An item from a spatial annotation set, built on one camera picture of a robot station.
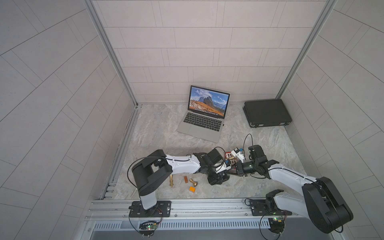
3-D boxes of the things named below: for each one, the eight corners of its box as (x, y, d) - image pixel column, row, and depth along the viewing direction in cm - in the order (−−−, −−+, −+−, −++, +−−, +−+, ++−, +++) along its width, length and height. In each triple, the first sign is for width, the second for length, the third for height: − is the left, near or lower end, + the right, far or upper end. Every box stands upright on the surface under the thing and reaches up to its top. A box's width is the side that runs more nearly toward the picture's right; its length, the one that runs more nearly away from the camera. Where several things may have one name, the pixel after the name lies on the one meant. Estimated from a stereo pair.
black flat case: (248, 128, 104) (251, 122, 98) (241, 102, 120) (243, 96, 115) (288, 129, 104) (293, 122, 99) (276, 102, 121) (280, 96, 115)
